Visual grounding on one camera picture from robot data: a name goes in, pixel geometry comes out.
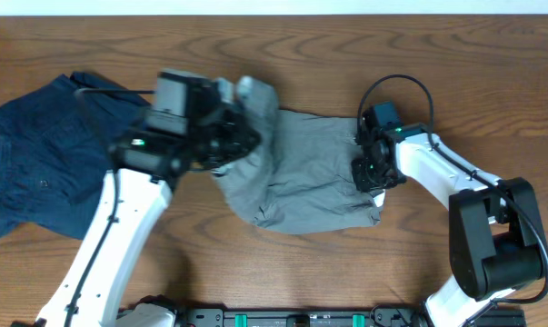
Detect grey shorts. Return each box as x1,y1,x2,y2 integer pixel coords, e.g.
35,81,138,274
212,76,385,234

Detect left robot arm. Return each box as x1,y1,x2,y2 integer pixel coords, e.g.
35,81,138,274
34,69,261,327

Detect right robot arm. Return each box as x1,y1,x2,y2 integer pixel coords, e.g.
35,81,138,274
352,102,548,326

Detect folded navy blue shorts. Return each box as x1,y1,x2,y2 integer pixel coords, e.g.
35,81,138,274
0,72,149,239

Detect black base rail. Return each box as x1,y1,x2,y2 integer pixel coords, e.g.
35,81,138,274
118,294,527,327

